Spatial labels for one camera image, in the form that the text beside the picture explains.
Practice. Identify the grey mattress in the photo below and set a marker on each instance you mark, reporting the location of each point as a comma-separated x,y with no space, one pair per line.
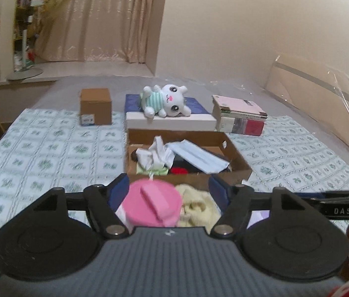
69,83

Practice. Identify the cluttered shelf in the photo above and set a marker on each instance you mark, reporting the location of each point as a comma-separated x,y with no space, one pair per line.
26,3

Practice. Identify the thin pale book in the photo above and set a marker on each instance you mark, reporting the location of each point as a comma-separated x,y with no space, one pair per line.
245,116

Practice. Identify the purple and white package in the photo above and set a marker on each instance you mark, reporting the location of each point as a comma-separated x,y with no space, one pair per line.
259,216

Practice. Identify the cardboard tray box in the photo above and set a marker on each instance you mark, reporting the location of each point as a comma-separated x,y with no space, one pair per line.
239,164

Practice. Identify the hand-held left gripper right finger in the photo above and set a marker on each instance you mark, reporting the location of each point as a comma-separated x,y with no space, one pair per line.
219,189

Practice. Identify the blue face mask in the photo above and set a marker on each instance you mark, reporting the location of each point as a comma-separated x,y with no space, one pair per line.
199,157

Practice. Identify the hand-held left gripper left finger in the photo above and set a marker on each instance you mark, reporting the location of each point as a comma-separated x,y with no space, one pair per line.
119,189

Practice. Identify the red soft item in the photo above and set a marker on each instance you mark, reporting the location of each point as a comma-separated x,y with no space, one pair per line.
179,171

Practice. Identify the beige curtain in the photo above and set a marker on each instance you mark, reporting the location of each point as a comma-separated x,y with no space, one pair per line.
100,15

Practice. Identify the green floral printed bedsheet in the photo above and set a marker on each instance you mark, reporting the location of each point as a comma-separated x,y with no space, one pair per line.
38,148

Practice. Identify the white tissue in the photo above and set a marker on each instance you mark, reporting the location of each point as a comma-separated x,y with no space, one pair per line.
156,154

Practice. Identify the standing fan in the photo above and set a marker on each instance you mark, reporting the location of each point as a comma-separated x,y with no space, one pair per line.
26,68

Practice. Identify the white plush toy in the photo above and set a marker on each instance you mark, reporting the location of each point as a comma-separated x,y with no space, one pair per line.
170,99

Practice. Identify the pink lidded cup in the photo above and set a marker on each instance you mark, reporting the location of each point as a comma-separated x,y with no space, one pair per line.
153,202

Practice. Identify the small closed cardboard box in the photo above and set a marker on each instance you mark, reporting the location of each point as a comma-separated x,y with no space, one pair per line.
95,105

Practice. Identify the blue and white box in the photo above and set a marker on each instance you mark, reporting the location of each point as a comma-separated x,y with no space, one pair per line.
168,123

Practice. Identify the pink book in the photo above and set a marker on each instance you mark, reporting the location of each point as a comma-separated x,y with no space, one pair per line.
236,103

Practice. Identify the thick red-spine book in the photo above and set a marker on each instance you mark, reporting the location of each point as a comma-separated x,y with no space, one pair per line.
248,127

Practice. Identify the yellow towel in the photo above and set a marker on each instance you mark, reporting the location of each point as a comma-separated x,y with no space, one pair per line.
197,207

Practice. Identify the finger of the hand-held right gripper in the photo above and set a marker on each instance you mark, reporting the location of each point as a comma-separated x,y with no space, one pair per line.
341,195

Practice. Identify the plastic-wrapped headboard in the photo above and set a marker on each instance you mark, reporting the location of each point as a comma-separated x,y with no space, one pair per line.
322,96

